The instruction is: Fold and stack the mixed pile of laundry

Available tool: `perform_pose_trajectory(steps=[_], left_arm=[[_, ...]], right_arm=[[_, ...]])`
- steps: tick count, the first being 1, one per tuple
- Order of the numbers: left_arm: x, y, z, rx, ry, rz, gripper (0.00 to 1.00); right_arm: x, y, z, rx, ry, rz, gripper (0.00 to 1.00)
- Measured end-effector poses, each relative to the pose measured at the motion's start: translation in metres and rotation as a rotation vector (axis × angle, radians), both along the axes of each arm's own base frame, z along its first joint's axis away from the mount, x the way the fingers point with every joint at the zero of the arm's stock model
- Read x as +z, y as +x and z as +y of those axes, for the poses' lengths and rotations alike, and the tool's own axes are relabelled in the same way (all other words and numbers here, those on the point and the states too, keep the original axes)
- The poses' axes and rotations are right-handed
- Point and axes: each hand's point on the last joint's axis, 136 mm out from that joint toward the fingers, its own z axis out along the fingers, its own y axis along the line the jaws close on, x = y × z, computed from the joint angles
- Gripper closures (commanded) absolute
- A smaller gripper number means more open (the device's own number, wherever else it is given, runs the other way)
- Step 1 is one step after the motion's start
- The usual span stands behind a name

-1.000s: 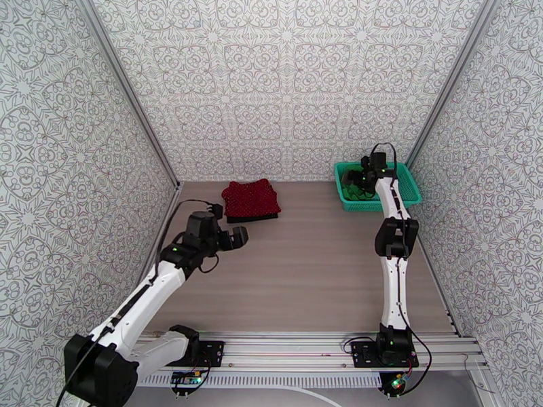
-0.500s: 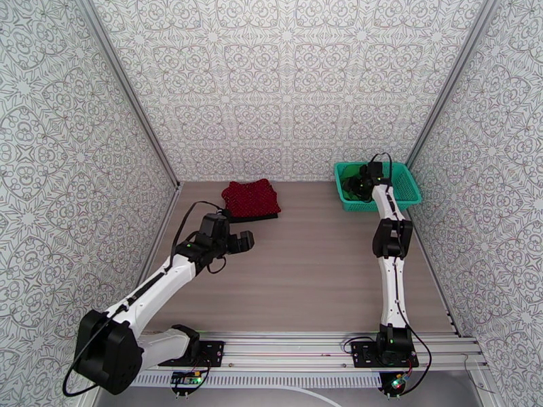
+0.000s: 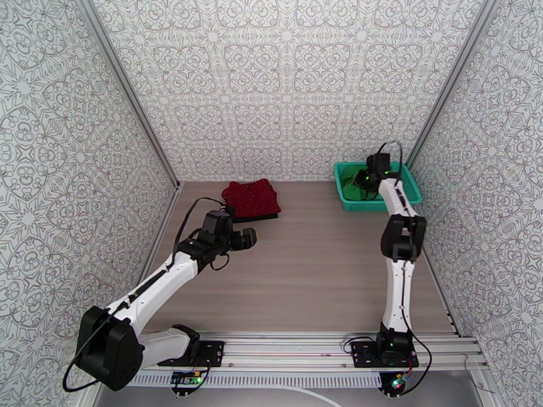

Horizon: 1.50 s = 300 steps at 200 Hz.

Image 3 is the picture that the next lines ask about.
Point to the aluminium corner post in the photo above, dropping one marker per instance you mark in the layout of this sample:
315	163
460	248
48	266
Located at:
449	79
127	85

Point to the green cloth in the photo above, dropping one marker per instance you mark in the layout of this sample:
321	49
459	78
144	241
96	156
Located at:
350	191

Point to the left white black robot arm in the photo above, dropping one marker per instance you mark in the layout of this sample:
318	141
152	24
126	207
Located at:
108	359

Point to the teal plastic basket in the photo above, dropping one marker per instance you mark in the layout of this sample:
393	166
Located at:
407	194

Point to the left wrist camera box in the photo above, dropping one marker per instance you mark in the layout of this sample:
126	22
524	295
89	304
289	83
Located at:
228	211

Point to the aluminium table edge strip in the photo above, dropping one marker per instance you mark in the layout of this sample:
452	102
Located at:
441	291
173	202

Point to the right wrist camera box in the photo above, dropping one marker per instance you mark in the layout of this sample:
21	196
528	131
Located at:
379	161

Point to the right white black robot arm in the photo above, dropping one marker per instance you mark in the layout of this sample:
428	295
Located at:
403	240

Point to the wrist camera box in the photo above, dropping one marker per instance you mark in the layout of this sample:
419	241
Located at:
379	161
228	211

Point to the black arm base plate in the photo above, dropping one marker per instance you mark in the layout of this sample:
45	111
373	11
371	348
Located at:
212	353
360	355

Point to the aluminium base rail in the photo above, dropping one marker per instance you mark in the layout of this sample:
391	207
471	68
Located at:
288	350

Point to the small circuit board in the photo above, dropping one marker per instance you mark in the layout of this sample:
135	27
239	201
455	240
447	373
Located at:
184	379
398	382

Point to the black cloth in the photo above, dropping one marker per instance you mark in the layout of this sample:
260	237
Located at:
254	216

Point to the red dotted cloth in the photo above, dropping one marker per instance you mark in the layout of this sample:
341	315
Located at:
254	198

